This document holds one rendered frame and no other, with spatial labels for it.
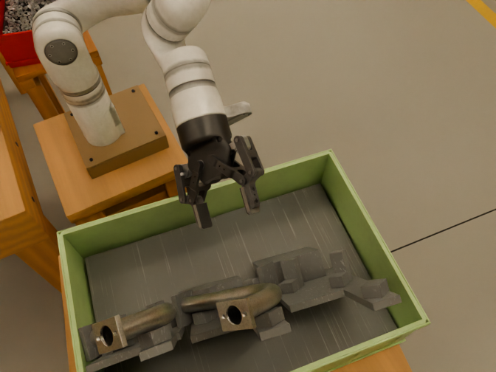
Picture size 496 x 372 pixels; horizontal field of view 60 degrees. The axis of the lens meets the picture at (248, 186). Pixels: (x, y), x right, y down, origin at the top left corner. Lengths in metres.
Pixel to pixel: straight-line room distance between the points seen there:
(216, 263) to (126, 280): 0.20
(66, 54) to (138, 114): 0.30
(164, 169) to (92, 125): 0.20
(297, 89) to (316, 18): 0.63
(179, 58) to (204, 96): 0.06
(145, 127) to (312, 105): 1.40
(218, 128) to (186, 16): 0.16
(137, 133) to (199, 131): 0.54
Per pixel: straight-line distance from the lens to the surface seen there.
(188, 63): 0.63
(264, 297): 0.64
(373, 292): 0.69
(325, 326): 0.95
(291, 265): 0.86
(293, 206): 1.04
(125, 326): 0.61
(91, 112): 1.05
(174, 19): 0.65
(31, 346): 1.98
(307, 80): 2.51
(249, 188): 0.58
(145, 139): 1.11
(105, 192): 1.11
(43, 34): 0.93
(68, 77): 0.98
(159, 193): 1.20
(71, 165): 1.18
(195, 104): 0.61
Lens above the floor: 1.76
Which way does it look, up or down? 59 degrees down
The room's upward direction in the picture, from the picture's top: straight up
